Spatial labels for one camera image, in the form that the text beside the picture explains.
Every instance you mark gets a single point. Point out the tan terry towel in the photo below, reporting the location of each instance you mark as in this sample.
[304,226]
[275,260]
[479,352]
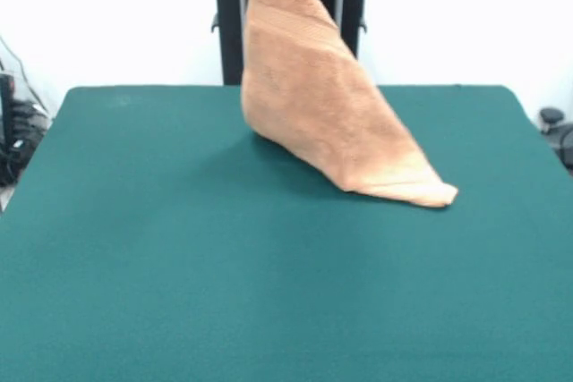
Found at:
[313,109]

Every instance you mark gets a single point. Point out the grey swivel chair base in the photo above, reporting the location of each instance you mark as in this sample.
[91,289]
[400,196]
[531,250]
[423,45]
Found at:
[559,131]

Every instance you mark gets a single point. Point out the dark green table cloth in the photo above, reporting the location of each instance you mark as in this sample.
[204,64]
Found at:
[134,265]

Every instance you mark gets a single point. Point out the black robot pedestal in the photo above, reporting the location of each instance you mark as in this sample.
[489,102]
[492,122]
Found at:
[349,19]

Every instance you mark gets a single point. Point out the black upright post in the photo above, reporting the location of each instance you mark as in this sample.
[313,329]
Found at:
[6,104]

